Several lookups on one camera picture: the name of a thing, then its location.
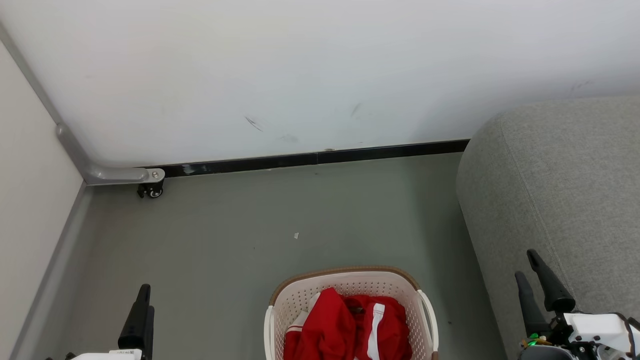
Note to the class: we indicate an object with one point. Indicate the grey fabric sofa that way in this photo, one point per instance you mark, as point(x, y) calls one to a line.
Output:
point(565, 190)

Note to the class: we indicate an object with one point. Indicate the grey floor trim strip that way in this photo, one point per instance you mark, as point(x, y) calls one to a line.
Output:
point(55, 265)

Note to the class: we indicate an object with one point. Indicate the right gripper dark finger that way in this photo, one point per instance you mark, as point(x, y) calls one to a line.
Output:
point(531, 307)
point(552, 290)

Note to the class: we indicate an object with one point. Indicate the white perforated laundry basket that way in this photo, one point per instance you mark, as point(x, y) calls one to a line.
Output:
point(350, 281)

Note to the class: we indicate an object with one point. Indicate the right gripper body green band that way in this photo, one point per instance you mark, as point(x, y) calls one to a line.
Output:
point(595, 330)

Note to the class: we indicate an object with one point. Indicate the red shorts with white trim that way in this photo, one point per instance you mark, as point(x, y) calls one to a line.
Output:
point(387, 330)

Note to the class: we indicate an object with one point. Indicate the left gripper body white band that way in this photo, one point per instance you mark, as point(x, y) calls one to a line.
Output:
point(115, 356)

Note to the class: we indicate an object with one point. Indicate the grey metal frame leg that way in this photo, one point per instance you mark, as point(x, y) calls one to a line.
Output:
point(110, 174)

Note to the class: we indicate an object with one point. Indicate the black baseboard strip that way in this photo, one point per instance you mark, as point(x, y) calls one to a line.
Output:
point(310, 159)

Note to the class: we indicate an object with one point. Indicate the red basketball jersey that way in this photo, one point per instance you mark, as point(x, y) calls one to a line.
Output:
point(325, 325)

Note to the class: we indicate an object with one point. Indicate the black caster wheel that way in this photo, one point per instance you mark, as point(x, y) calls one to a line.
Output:
point(151, 191)

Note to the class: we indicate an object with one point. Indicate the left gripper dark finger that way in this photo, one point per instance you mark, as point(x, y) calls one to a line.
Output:
point(151, 335)
point(136, 325)

